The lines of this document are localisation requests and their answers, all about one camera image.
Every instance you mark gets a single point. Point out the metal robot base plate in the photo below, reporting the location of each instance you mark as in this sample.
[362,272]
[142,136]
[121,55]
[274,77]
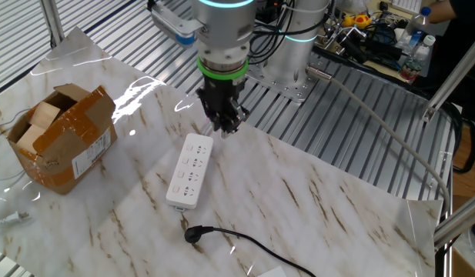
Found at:
[295,90]

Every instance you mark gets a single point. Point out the person dark clothed torso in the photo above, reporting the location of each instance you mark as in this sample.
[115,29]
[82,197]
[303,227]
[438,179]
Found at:
[468,23]

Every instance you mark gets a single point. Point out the yellow rubber duck toy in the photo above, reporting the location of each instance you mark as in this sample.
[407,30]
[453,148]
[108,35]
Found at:
[360,20]

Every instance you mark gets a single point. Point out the taped cardboard box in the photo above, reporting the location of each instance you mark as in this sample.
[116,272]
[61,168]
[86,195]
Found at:
[79,127]

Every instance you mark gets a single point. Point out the clear bottle white cap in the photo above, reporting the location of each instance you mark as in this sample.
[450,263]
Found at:
[412,67]

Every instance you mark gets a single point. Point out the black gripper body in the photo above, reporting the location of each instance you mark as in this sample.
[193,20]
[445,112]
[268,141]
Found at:
[221,96]

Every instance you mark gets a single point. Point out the bare person forearm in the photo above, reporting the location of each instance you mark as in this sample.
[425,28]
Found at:
[439,13]

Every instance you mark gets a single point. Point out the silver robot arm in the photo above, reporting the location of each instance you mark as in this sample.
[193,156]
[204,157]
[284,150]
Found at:
[221,23]

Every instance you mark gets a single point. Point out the marble pattern table mat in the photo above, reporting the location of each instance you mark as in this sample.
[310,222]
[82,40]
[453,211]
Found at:
[298,192]

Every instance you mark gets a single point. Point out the slanted aluminium frame bar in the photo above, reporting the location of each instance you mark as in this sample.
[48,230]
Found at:
[452,77]

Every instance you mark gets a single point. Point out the brown cardboard box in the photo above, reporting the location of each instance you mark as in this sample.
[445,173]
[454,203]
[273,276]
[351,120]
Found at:
[464,267]

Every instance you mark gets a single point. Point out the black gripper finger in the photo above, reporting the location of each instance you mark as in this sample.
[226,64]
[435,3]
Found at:
[219,122]
[235,121]

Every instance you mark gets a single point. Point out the silver wrist camera blue end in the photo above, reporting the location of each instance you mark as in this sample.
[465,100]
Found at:
[171,23]

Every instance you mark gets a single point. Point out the white power strip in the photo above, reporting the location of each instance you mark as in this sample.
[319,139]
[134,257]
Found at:
[189,173]

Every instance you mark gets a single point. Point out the aluminium frame post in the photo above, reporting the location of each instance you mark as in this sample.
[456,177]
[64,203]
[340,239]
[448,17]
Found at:
[52,23]

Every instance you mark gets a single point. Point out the clear bottle blue cap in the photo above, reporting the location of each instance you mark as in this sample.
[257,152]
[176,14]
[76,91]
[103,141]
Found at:
[412,32]

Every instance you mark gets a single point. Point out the thick aluminium frame bar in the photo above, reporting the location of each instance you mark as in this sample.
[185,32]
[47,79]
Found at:
[460,221]

